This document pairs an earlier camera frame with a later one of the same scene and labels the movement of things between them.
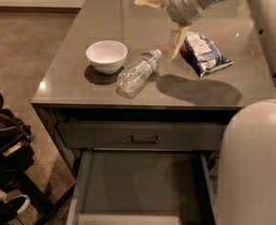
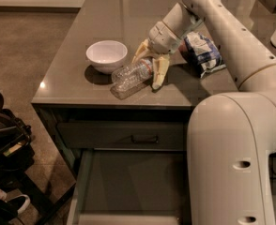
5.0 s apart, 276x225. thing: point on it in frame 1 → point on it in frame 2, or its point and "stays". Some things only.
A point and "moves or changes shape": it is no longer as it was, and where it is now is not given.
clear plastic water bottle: x=136 y=72 moves or changes shape
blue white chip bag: x=202 y=53 stays
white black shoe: x=16 y=204 stays
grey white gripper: x=184 y=6 → x=161 y=37
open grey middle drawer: x=142 y=187 stays
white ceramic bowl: x=107 y=56 stays
